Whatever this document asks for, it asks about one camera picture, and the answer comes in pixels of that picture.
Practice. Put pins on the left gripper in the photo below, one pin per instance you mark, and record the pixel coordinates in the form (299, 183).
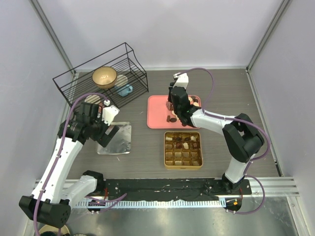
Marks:
(107, 137)

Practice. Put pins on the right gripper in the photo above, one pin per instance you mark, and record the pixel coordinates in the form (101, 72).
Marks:
(184, 89)

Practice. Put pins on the pink tray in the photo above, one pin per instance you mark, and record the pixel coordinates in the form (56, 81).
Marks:
(159, 117)

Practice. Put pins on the gold chocolate box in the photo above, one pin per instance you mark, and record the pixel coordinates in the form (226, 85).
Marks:
(182, 150)

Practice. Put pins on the metal tongs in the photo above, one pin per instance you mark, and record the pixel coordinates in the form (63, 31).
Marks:
(169, 105)

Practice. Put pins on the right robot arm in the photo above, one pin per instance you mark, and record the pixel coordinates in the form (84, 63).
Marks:
(242, 137)

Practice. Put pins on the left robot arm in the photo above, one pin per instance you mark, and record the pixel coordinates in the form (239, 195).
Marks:
(49, 203)

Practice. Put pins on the silver box lid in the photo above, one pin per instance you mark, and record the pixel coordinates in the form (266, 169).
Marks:
(121, 142)

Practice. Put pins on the pink cup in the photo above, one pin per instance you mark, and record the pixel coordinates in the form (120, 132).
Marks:
(94, 99)

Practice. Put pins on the blue cup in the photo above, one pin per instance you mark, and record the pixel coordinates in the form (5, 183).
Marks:
(124, 90)

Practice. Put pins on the gold bowl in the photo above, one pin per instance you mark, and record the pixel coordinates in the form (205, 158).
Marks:
(104, 77)

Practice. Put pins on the round object bottom left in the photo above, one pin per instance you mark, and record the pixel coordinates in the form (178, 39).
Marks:
(47, 230)

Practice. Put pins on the black wire rack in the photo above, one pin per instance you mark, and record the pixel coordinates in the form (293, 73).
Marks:
(78, 81)

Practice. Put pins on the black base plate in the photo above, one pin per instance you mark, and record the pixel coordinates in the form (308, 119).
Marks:
(167, 189)

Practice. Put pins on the white cable duct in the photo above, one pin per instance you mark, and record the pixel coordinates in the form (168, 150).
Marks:
(86, 203)

